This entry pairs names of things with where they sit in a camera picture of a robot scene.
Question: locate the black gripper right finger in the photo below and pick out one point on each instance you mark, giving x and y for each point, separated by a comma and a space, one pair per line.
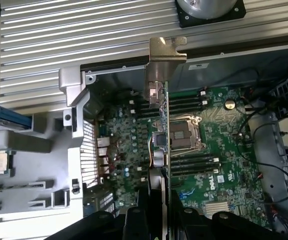
183, 225

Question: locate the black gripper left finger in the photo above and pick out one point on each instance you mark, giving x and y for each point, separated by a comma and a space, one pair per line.
136, 225

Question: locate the blue expansion slot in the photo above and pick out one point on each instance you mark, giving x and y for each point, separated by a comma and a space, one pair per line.
187, 193

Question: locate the silver chipset heatsink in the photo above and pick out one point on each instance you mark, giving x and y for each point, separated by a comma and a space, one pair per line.
216, 208

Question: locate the black expansion slot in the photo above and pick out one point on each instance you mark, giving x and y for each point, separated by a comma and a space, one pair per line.
175, 185

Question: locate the black RAM slot white clips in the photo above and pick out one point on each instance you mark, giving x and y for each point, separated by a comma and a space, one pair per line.
183, 96
191, 162
191, 173
183, 105

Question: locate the green Dell motherboard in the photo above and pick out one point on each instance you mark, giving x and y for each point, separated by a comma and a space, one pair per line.
228, 155

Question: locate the silver CPU socket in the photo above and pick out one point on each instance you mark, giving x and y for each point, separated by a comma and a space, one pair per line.
183, 132

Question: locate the grey parts rack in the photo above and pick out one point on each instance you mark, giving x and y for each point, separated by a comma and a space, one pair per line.
34, 162

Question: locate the metal disk bay cage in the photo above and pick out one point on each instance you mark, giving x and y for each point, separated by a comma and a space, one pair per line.
263, 130

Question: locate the round coin cell battery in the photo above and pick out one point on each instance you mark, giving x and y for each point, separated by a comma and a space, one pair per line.
229, 104

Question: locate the grey metal PC case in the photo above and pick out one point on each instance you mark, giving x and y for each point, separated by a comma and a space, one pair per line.
71, 82

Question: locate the hard disk with blue bracket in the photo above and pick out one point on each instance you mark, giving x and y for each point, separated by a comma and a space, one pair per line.
6, 115

